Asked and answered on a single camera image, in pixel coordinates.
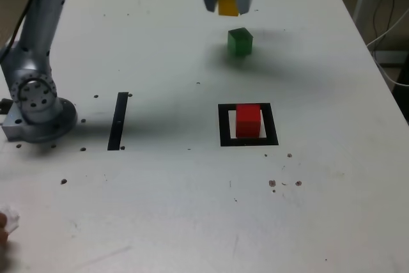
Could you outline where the yellow cube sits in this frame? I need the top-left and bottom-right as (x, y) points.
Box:
(217, 0), (240, 17)

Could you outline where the green cube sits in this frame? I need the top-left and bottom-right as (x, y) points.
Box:
(227, 26), (254, 58)

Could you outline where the red cube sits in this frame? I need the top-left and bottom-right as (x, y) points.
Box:
(235, 103), (263, 139)

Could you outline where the white tissue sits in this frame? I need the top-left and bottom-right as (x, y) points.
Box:
(0, 205), (21, 234)

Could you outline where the black tape square outline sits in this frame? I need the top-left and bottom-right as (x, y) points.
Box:
(217, 102), (279, 148)

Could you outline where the person's hand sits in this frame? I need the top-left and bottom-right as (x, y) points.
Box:
(0, 214), (9, 246)

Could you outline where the black tape strip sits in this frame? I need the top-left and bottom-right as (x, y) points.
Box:
(107, 91), (129, 152)

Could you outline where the white cable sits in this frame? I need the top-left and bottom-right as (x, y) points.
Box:
(366, 7), (409, 88)

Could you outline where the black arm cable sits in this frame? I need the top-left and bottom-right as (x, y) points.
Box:
(0, 0), (38, 59)

